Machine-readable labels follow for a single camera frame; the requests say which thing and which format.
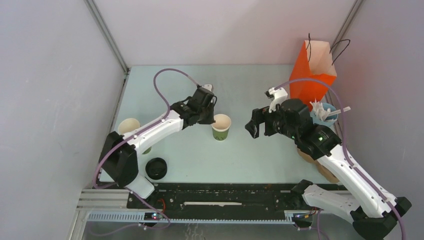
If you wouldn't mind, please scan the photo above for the orange paper bag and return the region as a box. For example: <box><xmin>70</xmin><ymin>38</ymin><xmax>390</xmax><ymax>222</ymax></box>
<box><xmin>289</xmin><ymin>37</ymin><xmax>337</xmax><ymax>111</ymax></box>

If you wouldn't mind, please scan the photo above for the brown pulp cup carrier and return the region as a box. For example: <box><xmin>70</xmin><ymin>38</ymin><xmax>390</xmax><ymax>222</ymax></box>
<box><xmin>296</xmin><ymin>148</ymin><xmax>340</xmax><ymax>184</ymax></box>

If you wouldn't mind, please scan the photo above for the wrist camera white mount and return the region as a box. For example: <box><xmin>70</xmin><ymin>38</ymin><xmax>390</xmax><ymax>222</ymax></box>
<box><xmin>265</xmin><ymin>87</ymin><xmax>288</xmax><ymax>113</ymax></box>
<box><xmin>201</xmin><ymin>84</ymin><xmax>214</xmax><ymax>92</ymax></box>

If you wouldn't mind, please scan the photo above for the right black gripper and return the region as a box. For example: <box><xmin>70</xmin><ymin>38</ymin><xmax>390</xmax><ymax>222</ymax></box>
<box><xmin>244</xmin><ymin>104</ymin><xmax>298</xmax><ymax>141</ymax></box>

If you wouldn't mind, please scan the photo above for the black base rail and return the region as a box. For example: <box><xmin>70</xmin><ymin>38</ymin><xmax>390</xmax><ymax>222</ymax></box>
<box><xmin>127</xmin><ymin>181</ymin><xmax>362</xmax><ymax>222</ymax></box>

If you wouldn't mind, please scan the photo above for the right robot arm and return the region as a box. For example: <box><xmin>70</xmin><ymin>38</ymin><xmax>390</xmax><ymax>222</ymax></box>
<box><xmin>245</xmin><ymin>99</ymin><xmax>412</xmax><ymax>240</ymax></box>

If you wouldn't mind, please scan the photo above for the blue cup of stirrers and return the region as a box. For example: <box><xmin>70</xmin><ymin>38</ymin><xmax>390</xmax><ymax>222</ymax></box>
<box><xmin>309</xmin><ymin>100</ymin><xmax>351</xmax><ymax>127</ymax></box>

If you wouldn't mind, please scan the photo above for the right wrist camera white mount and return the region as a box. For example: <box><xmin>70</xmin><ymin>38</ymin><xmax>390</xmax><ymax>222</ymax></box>
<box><xmin>265</xmin><ymin>87</ymin><xmax>288</xmax><ymax>113</ymax></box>

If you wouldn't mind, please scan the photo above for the purple cable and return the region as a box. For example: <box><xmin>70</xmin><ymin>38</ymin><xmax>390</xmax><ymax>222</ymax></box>
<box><xmin>92</xmin><ymin>68</ymin><xmax>203</xmax><ymax>233</ymax></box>
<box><xmin>273</xmin><ymin>78</ymin><xmax>408</xmax><ymax>240</ymax></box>

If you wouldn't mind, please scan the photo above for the stack of paper cups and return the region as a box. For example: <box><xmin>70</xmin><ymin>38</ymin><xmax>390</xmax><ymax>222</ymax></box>
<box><xmin>117</xmin><ymin>118</ymin><xmax>141</xmax><ymax>135</ymax></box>

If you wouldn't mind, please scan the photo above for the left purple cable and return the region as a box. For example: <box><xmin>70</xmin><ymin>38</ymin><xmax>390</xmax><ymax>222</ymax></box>
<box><xmin>92</xmin><ymin>68</ymin><xmax>203</xmax><ymax>233</ymax></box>

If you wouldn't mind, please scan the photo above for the stack of black lids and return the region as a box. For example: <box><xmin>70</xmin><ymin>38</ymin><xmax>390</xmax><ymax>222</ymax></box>
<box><xmin>145</xmin><ymin>157</ymin><xmax>168</xmax><ymax>180</ymax></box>

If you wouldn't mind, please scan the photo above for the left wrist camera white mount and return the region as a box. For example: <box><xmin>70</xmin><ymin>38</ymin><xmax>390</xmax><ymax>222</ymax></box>
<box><xmin>201</xmin><ymin>84</ymin><xmax>214</xmax><ymax>92</ymax></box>

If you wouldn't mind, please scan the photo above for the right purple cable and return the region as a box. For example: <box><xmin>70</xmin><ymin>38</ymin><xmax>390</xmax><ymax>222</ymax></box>
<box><xmin>273</xmin><ymin>78</ymin><xmax>408</xmax><ymax>240</ymax></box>

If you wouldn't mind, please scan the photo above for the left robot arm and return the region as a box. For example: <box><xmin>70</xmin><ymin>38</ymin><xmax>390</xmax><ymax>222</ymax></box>
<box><xmin>99</xmin><ymin>84</ymin><xmax>217</xmax><ymax>208</ymax></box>

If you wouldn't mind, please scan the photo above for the green paper coffee cup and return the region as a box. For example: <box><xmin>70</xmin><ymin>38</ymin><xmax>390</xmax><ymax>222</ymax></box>
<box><xmin>211</xmin><ymin>113</ymin><xmax>232</xmax><ymax>141</ymax></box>

